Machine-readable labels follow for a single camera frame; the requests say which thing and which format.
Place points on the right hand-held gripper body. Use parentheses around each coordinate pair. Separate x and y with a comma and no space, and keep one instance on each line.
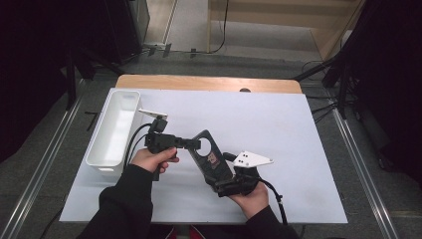
(247,179)

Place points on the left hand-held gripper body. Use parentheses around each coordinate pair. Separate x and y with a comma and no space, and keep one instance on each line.
(159,139)

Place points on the patterned phone case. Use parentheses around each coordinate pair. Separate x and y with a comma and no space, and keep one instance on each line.
(215,169)

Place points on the white plastic bin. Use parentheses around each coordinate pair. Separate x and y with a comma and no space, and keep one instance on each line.
(116,132)

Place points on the person's right hand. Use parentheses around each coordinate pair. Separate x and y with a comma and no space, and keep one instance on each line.
(252,200)

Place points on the person's left hand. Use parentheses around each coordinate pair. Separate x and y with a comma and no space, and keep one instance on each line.
(151,161)

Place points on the white table cover sheet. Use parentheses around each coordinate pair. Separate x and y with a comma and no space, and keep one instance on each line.
(265,126)

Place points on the black floor tape strip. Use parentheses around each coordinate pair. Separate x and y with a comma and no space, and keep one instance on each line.
(92,120)

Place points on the black metal stand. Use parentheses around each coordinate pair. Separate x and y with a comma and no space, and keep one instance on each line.
(70,83)

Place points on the black cabinet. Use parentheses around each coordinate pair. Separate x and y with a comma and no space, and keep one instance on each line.
(121,30)

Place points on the grey cabinet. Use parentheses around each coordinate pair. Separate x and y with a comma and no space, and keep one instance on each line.
(141,20)

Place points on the black stand with legs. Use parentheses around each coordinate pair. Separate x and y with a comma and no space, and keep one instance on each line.
(338,73)

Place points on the black curtain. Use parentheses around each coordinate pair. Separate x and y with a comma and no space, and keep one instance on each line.
(30,66)
(391,83)

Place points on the light wooden shelf unit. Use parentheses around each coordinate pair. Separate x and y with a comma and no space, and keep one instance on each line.
(325,30)

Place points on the metal floor rail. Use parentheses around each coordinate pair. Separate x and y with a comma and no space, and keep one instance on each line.
(40,169)
(361,169)

